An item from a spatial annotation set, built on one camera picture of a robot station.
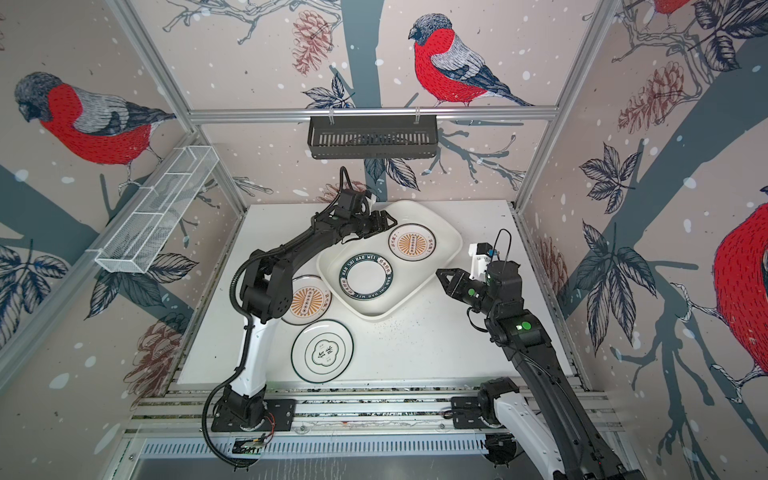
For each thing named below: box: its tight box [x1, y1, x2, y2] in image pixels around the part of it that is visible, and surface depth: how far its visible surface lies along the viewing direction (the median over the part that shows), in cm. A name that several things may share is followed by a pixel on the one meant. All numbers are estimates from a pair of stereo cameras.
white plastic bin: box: [316, 200, 463, 321], surface depth 103 cm
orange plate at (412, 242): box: [388, 223, 437, 261], surface depth 112 cm
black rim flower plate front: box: [291, 319, 355, 384], surface depth 85 cm
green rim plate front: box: [338, 252, 394, 301], surface depth 100 cm
